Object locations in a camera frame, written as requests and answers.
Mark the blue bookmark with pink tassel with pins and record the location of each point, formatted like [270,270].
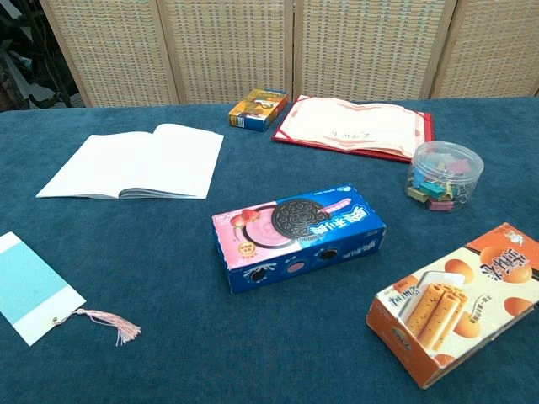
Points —
[29,286]

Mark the dark blue table cloth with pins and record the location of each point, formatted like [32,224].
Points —
[168,357]

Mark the orange egg roll snack box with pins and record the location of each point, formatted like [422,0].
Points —
[455,307]

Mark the red open certificate folder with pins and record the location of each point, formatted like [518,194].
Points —
[358,124]

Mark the woven wooden folding screen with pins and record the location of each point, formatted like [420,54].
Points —
[236,50]

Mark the open white notebook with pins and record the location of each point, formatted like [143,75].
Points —
[139,160]

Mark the blue pink Oreo cookie box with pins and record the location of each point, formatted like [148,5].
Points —
[295,248]

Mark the small orange blue card box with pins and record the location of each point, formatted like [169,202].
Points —
[257,109]

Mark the black tripod stand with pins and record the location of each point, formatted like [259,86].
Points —
[42,101]

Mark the clear tub of binder clips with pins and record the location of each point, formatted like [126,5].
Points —
[446,172]

